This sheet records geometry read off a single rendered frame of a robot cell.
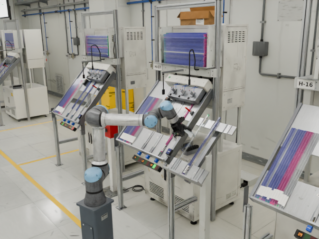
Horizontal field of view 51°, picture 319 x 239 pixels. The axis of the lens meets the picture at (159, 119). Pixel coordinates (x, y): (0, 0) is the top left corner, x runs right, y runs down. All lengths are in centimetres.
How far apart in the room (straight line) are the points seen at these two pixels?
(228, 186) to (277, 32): 186
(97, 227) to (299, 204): 128
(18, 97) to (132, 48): 342
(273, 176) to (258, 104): 228
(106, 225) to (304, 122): 148
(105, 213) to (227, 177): 130
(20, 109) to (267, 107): 462
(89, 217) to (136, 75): 213
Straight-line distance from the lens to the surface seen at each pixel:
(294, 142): 219
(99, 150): 236
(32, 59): 691
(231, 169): 324
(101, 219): 240
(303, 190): 204
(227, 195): 332
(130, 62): 398
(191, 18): 330
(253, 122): 440
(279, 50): 410
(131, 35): 400
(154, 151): 271
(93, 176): 228
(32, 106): 700
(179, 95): 284
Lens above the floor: 170
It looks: 15 degrees down
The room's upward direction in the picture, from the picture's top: 1 degrees counter-clockwise
